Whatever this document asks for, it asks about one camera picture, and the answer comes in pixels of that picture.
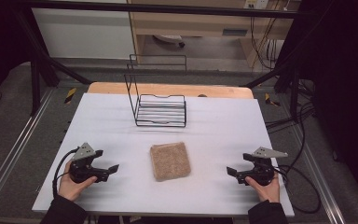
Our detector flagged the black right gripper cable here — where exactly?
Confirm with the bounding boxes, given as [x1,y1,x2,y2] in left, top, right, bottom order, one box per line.
[272,164,323,215]

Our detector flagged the white panel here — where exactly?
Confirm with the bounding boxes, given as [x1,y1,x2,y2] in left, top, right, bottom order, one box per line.
[31,0,136,61]

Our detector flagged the person's left hand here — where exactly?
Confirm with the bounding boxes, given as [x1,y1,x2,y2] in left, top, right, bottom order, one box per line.
[58,160,98,203]

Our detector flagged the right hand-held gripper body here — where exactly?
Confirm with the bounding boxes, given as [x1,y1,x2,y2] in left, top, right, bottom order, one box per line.
[236,147,289,187]

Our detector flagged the aluminium floor rail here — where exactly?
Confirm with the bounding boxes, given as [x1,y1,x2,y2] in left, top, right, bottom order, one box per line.
[291,123,347,224]
[0,88,56,213]

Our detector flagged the wooden table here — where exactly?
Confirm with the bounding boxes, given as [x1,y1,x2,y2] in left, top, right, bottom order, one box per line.
[87,81,255,100]

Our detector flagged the brown cork square pad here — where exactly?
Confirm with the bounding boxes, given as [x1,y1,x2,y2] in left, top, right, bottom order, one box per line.
[149,141,192,183]

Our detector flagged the black metal frame crossbar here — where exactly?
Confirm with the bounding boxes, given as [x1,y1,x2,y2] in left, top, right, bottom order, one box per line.
[12,0,312,20]

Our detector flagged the black floor cables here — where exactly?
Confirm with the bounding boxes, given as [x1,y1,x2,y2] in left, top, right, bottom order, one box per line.
[265,77,317,134]

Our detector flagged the yellow black tape strip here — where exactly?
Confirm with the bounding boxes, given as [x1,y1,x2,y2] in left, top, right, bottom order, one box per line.
[63,87,77,105]
[263,91,282,108]

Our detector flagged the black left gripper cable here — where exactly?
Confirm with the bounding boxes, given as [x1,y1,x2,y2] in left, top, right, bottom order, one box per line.
[51,147,80,199]

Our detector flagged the person's right hand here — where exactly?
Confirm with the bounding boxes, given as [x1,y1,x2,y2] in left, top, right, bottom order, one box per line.
[244,172,282,203]

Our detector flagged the white wall socket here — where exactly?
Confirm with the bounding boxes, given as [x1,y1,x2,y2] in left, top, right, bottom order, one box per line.
[243,0,270,10]

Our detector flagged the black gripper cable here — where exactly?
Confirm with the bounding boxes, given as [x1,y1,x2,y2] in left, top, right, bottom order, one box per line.
[272,164,323,215]
[51,147,80,199]

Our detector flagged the light wooden desk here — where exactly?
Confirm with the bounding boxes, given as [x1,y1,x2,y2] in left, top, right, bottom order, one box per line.
[126,0,303,68]

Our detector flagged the white table cover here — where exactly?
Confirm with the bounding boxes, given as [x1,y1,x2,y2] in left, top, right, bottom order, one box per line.
[31,91,296,218]

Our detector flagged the black metal frame stand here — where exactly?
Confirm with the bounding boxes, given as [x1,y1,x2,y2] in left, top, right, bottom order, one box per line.
[13,6,92,117]
[244,12,318,122]

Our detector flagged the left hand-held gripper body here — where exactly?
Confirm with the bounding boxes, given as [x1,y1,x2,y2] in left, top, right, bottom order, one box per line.
[69,142,110,184]

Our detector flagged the hanging cables bundle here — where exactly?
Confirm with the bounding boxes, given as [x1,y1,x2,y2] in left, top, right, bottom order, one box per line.
[249,0,293,71]

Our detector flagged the black wire rack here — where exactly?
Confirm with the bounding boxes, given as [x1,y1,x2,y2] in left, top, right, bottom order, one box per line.
[123,53,188,128]

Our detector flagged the white chair base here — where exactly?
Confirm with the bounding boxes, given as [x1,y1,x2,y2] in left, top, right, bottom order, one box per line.
[152,34,186,49]

